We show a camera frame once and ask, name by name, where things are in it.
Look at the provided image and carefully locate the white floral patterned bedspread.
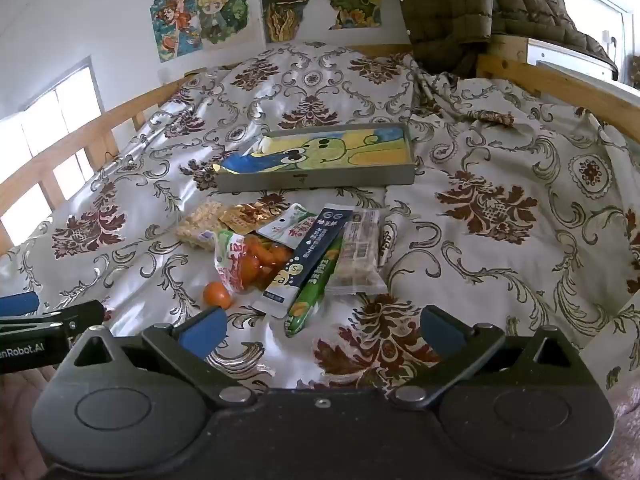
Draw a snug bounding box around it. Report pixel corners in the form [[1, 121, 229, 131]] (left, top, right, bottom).
[[0, 42, 640, 411]]

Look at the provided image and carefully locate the blond-haired cartoon wall poster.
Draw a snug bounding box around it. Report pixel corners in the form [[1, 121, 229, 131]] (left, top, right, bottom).
[[192, 0, 264, 52]]

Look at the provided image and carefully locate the colourful painted paper sheet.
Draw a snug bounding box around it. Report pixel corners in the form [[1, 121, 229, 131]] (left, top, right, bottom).
[[222, 127, 412, 174]]

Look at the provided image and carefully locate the white green snack pouch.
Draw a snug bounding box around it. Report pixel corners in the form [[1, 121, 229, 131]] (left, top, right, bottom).
[[257, 203, 319, 244]]

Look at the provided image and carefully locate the green sausage stick packet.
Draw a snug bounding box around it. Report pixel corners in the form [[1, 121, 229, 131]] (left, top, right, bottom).
[[284, 232, 346, 339]]

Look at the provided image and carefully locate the olive green quilted jacket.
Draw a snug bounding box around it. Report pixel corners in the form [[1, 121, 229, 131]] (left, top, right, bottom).
[[390, 0, 619, 79]]

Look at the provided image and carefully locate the wooden bed frame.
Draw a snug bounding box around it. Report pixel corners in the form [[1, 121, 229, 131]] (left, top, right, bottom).
[[0, 35, 640, 257]]

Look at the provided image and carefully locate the plastic bag of small oranges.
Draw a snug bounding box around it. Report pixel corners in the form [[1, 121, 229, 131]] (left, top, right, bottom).
[[214, 230, 294, 295]]

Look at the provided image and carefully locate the clear puffed rice cracker packet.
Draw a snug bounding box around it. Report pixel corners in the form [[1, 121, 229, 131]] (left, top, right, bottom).
[[174, 200, 226, 252]]

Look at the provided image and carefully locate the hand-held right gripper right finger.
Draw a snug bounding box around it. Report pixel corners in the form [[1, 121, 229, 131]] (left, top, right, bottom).
[[387, 305, 584, 409]]

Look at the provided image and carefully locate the gold packet brown fruit picture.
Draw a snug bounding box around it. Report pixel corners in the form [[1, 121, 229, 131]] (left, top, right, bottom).
[[218, 208, 271, 236]]

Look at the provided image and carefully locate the gold packet black calligraphy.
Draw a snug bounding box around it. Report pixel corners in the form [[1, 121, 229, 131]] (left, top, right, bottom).
[[240, 201, 290, 221]]

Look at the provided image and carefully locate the clear nut bar packet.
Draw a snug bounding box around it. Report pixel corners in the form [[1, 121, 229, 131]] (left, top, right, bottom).
[[325, 208, 390, 296]]

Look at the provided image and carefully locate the dark blue stick packet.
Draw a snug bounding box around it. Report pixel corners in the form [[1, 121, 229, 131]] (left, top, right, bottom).
[[251, 203, 355, 319]]

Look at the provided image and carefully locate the orange-haired cartoon wall poster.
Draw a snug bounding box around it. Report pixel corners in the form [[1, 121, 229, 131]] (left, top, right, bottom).
[[151, 0, 202, 64]]

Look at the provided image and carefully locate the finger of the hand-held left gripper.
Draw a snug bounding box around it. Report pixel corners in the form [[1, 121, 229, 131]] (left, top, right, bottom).
[[0, 291, 41, 317], [0, 300, 106, 341]]

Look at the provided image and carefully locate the small orange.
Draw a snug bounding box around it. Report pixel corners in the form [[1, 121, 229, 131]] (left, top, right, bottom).
[[202, 281, 233, 310]]

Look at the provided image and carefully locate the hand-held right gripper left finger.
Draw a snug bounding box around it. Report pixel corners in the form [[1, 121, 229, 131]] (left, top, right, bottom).
[[57, 306, 259, 409]]

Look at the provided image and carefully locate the window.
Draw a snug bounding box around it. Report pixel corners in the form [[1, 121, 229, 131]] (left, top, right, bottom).
[[0, 56, 105, 235]]

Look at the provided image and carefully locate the grey rectangular tray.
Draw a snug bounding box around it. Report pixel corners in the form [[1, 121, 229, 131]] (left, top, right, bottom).
[[215, 122, 417, 194]]

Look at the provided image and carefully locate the torn fish seaweed wall poster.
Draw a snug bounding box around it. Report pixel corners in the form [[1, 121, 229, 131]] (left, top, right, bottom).
[[259, 0, 384, 44]]

